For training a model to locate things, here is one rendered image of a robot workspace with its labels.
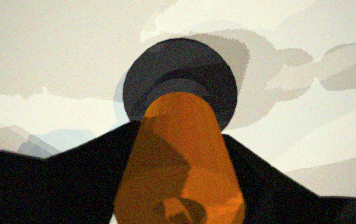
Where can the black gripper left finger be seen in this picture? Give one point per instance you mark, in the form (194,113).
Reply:
(77,186)

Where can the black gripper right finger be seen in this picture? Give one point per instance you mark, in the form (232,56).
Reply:
(272,197)

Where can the orange knob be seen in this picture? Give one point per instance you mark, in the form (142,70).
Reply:
(179,171)

